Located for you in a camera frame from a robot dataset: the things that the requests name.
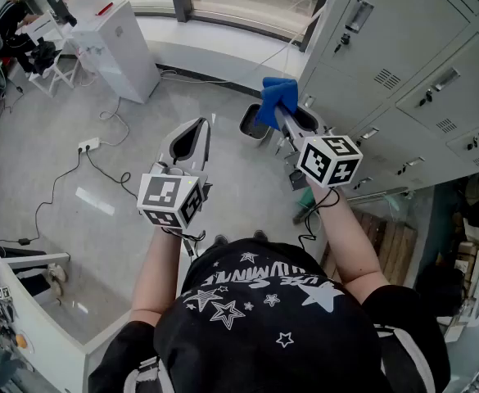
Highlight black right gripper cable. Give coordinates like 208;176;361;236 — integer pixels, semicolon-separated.
298;186;341;254

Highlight wooden pallet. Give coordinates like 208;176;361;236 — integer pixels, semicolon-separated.
319;207;419;287

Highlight white power cable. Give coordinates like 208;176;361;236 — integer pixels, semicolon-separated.
98;95;131;147

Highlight black cable with adapter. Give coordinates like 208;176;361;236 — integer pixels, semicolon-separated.
16;146;84;247

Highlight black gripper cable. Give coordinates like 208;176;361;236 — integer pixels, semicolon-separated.
298;186;341;254
160;226;207;258

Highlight blue cloth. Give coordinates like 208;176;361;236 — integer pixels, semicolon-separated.
255;76;300;132

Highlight green plastic item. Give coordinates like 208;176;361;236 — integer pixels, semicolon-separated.
291;187;327;225

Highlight black bag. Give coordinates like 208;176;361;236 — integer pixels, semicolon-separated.
32;41;58;75

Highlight person's left forearm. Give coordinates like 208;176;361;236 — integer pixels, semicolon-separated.
130;225;183;328

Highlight person's black star shirt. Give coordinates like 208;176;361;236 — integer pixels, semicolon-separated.
87;237;451;393

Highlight white desk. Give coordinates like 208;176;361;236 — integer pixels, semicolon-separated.
0;251;142;393

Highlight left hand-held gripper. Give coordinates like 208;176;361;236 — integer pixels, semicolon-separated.
136;116;214;230

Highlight grey metal locker cabinet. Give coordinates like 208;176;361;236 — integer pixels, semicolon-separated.
298;0;479;199

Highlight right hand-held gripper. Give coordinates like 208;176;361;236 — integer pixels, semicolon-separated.
274;103;364;192

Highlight white power strip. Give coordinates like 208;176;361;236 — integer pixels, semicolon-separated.
78;137;102;154

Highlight white chair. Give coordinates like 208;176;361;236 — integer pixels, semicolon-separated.
20;9;80;97

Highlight person's right forearm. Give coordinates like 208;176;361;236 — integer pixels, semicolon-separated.
306;178;390;299

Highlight white cabinet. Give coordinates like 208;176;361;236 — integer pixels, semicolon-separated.
70;0;161;105

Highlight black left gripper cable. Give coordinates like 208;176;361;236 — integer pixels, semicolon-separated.
160;226;207;258

